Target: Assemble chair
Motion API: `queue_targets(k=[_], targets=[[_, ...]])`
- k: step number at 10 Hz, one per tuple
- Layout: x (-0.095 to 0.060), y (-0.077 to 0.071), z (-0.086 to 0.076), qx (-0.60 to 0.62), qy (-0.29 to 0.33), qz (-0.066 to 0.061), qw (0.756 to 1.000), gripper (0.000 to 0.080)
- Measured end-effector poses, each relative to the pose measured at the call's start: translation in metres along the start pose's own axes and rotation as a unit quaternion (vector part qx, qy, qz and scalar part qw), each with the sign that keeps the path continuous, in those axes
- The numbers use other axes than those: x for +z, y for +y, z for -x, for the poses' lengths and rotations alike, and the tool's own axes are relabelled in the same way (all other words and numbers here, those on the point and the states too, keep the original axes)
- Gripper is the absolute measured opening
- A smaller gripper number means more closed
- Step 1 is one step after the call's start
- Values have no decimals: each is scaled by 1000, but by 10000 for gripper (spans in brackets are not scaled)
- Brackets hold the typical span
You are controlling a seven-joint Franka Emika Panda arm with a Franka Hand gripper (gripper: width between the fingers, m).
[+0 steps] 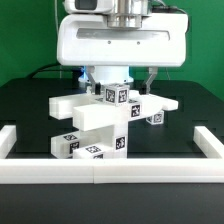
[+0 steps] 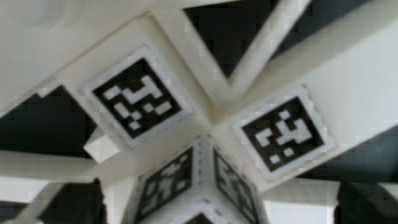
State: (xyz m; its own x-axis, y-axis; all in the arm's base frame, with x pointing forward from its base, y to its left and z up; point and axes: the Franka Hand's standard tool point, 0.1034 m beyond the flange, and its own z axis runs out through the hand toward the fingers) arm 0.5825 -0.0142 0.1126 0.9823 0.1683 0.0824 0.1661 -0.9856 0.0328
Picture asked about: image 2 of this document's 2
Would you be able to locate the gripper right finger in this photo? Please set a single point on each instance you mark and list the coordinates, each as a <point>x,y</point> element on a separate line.
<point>366,205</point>

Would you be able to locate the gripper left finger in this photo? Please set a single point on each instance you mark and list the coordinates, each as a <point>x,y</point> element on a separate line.
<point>77,206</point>

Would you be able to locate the white tagged cube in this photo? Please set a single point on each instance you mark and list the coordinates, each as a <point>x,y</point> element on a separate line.
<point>196,191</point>

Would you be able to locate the white chair back frame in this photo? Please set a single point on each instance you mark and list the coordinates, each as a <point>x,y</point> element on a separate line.
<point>69,39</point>

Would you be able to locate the white U-shaped fence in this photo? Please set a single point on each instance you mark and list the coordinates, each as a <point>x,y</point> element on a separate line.
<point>299,200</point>

